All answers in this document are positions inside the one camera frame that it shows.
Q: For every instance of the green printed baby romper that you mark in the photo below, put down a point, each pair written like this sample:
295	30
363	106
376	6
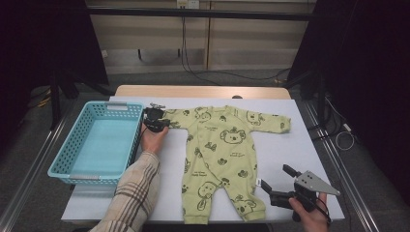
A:
222	151

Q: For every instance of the person's left hand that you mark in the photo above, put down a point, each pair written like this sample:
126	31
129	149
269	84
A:
153	141

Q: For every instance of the black curtain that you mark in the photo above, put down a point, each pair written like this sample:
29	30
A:
370	64
42	38

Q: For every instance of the person's right hand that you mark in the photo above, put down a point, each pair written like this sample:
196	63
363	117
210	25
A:
311	220

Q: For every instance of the light blue plastic basket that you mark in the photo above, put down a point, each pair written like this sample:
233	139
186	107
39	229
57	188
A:
103	145

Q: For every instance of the white table board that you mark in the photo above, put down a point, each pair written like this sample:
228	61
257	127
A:
296	145

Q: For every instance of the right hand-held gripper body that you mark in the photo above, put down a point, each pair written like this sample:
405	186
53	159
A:
314	183

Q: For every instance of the white wall socket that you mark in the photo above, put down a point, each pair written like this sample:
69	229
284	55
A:
188	3

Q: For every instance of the black stand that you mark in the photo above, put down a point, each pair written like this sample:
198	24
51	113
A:
55	96
320	96

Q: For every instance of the aluminium rail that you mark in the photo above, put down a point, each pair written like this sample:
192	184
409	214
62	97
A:
341	174
32	167

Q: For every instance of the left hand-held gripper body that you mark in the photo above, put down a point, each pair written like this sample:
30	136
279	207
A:
152	116

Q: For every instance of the black horizontal bar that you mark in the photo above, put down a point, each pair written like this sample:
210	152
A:
199	13

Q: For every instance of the small white wall outlet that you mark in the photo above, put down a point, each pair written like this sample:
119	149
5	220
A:
104	53

